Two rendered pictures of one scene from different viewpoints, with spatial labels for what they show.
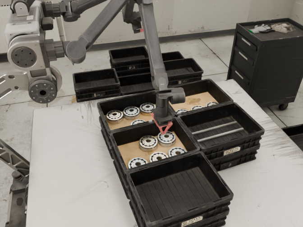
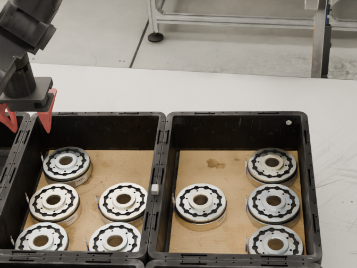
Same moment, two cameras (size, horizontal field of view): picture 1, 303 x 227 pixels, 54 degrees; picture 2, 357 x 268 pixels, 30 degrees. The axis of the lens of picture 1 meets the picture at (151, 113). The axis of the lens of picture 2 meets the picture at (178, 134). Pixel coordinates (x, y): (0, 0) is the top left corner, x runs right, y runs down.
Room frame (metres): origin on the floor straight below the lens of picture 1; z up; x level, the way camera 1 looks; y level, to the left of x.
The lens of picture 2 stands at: (1.77, -0.74, 1.84)
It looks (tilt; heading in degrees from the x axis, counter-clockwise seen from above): 41 degrees down; 119
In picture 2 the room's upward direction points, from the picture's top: 5 degrees counter-clockwise
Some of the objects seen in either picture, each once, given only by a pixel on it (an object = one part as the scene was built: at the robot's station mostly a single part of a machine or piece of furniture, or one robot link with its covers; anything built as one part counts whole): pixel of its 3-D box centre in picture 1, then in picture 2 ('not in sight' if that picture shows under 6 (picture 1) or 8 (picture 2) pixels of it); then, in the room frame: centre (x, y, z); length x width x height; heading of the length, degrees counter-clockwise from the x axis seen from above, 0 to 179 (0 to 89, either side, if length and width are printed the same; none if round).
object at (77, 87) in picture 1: (98, 98); not in sight; (2.34, 0.51, 0.37); 0.40 x 0.30 x 0.45; 105
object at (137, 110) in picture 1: (131, 111); (273, 202); (1.49, 0.13, 0.86); 0.10 x 0.10 x 0.01
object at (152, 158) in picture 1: (159, 159); (53, 202); (1.08, -0.04, 0.86); 0.10 x 0.10 x 0.01
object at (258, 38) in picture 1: (264, 69); not in sight; (2.76, -1.19, 0.45); 0.60 x 0.45 x 0.90; 105
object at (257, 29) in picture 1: (260, 28); not in sight; (2.80, -1.06, 0.88); 0.25 x 0.19 x 0.03; 105
